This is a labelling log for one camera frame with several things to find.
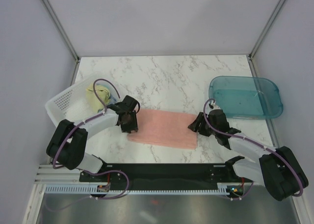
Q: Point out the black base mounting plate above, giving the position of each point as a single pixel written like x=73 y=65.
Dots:
x=175 y=175

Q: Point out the blue towel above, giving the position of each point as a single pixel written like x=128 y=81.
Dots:
x=106 y=95

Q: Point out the teal translucent plastic tub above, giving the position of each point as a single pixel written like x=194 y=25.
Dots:
x=246 y=97

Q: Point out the left aluminium frame post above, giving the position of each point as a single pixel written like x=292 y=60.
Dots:
x=51 y=12

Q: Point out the aluminium frame post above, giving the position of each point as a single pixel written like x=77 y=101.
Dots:
x=51 y=12
x=279 y=6

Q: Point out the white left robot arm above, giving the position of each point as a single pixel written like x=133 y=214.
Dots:
x=68 y=143

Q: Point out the white perforated plastic basket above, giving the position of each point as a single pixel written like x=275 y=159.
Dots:
x=71 y=104

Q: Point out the pink towel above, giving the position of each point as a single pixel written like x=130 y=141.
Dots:
x=164 y=128

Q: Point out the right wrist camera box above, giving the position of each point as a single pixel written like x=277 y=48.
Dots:
x=213 y=106

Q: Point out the yellow towel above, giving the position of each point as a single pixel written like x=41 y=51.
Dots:
x=93 y=98

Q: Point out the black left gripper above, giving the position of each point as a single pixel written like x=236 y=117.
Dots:
x=133 y=127

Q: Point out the aluminium table edge rail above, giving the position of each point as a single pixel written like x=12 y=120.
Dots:
x=46 y=174

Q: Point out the white slotted cable duct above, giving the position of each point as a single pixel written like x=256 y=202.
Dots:
x=214 y=189

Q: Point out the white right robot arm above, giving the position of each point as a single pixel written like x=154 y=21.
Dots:
x=277 y=169

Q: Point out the right aluminium frame post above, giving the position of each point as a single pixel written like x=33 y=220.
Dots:
x=279 y=6

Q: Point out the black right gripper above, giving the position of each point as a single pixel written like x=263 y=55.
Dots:
x=194 y=126

